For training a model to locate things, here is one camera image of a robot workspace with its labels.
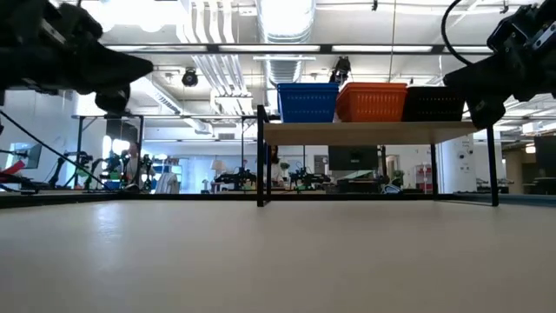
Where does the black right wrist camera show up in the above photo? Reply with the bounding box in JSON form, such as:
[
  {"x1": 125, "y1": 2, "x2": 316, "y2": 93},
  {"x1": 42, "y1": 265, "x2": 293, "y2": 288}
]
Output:
[{"x1": 486, "y1": 4, "x2": 546, "y2": 56}]

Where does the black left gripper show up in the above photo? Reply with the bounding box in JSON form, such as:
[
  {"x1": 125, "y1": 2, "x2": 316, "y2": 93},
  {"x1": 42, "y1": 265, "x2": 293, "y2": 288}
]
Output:
[{"x1": 0, "y1": 0, "x2": 155, "y2": 114}]

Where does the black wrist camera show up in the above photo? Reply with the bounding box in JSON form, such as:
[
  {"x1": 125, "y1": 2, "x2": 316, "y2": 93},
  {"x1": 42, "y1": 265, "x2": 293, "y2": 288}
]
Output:
[
  {"x1": 486, "y1": 4, "x2": 546, "y2": 56},
  {"x1": 51, "y1": 2, "x2": 104, "y2": 45}
]

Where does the computer monitor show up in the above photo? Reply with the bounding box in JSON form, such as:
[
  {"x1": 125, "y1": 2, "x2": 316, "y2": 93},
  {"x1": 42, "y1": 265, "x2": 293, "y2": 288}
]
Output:
[{"x1": 10, "y1": 143, "x2": 43, "y2": 170}]

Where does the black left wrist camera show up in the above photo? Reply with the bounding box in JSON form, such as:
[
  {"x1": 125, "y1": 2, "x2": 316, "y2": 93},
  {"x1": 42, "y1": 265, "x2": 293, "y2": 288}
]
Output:
[{"x1": 51, "y1": 2, "x2": 104, "y2": 45}]

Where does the black overhead frame bar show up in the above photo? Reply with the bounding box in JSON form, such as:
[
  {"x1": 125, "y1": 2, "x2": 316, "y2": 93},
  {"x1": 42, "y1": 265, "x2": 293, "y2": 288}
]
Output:
[{"x1": 102, "y1": 42, "x2": 494, "y2": 56}]

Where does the round black ceiling device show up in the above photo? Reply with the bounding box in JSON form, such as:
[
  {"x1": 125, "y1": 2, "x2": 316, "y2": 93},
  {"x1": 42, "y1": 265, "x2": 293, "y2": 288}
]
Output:
[{"x1": 181, "y1": 68, "x2": 200, "y2": 88}]

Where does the black metal wooden shelf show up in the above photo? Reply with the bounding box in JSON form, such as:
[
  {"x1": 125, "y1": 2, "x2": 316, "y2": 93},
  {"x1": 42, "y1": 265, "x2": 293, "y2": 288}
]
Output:
[{"x1": 255, "y1": 103, "x2": 500, "y2": 208}]

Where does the black table edge rail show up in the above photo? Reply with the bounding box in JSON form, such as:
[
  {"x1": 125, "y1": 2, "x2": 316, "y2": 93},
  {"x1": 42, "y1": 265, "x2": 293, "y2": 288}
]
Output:
[{"x1": 0, "y1": 190, "x2": 556, "y2": 210}]

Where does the black wall screen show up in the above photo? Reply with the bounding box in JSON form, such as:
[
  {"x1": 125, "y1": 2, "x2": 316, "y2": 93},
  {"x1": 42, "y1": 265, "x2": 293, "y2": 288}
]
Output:
[{"x1": 328, "y1": 146, "x2": 380, "y2": 173}]

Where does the black diagonal strut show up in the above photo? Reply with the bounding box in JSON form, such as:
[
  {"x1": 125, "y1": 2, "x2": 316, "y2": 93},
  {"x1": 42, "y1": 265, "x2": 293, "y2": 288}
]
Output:
[{"x1": 0, "y1": 110, "x2": 115, "y2": 191}]

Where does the person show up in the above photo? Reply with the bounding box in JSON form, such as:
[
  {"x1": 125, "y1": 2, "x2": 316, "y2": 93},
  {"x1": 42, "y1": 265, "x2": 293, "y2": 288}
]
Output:
[
  {"x1": 124, "y1": 141, "x2": 144, "y2": 188},
  {"x1": 268, "y1": 145, "x2": 284, "y2": 188}
]

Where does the black hanging overhead camera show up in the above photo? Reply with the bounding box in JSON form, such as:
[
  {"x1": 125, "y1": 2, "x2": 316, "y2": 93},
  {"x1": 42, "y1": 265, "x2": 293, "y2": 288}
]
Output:
[{"x1": 328, "y1": 56, "x2": 353, "y2": 84}]

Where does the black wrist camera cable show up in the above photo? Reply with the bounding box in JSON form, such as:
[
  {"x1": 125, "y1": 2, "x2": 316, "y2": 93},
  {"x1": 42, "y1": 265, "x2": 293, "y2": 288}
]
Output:
[{"x1": 440, "y1": 0, "x2": 474, "y2": 68}]

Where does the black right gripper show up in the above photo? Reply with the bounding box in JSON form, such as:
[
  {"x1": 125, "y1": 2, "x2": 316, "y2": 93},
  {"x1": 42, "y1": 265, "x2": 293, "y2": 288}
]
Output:
[{"x1": 442, "y1": 0, "x2": 556, "y2": 130}]

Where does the black background frame stand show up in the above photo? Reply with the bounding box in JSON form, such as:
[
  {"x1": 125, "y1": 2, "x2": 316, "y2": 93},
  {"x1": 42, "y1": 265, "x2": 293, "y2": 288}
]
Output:
[{"x1": 71, "y1": 113, "x2": 145, "y2": 192}]

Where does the silver ventilation duct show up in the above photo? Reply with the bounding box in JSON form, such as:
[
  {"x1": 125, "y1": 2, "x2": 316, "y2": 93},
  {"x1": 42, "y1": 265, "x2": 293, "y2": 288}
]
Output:
[{"x1": 255, "y1": 0, "x2": 317, "y2": 88}]

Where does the red flat object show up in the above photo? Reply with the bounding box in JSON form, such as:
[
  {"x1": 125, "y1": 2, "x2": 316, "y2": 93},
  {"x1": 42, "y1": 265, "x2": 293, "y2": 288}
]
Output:
[{"x1": 0, "y1": 159, "x2": 27, "y2": 183}]

